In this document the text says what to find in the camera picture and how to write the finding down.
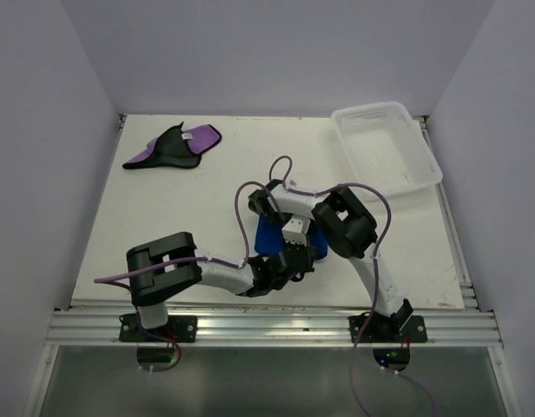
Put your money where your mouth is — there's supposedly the purple and grey towel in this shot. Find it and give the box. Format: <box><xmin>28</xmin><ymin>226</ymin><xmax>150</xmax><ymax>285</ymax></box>
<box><xmin>122</xmin><ymin>122</ymin><xmax>222</xmax><ymax>170</ymax></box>

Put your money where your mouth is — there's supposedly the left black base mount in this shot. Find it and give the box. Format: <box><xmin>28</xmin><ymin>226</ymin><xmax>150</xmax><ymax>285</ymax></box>
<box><xmin>118</xmin><ymin>314</ymin><xmax>198</xmax><ymax>344</ymax></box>

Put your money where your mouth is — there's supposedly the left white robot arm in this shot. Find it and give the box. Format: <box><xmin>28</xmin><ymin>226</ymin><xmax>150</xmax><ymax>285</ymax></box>
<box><xmin>126</xmin><ymin>232</ymin><xmax>316</xmax><ymax>341</ymax></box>

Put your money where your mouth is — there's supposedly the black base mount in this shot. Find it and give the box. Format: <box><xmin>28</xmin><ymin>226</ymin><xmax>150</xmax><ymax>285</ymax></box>
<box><xmin>359</xmin><ymin>313</ymin><xmax>428</xmax><ymax>343</ymax></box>
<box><xmin>118</xmin><ymin>314</ymin><xmax>198</xmax><ymax>344</ymax></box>

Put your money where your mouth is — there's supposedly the white plastic basket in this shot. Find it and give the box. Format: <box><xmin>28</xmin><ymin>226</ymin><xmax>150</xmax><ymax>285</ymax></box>
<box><xmin>331</xmin><ymin>102</ymin><xmax>443</xmax><ymax>197</ymax></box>

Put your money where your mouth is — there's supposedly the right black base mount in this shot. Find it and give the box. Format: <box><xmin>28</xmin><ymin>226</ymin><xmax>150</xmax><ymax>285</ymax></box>
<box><xmin>359</xmin><ymin>313</ymin><xmax>428</xmax><ymax>343</ymax></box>

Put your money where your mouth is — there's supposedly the aluminium frame rail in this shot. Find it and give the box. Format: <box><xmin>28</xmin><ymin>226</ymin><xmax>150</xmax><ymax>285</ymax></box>
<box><xmin>44</xmin><ymin>302</ymin><xmax>503</xmax><ymax>348</ymax></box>

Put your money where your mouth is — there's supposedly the blue towel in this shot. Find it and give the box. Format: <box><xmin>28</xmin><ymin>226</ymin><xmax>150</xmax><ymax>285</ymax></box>
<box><xmin>254</xmin><ymin>216</ymin><xmax>328</xmax><ymax>261</ymax></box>

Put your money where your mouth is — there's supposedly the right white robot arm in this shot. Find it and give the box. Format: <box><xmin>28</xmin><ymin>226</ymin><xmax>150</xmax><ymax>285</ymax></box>
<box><xmin>246</xmin><ymin>180</ymin><xmax>413</xmax><ymax>341</ymax></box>

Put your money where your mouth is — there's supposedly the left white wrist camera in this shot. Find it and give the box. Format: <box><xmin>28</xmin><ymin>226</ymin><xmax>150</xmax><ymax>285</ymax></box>
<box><xmin>281</xmin><ymin>215</ymin><xmax>310</xmax><ymax>246</ymax></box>

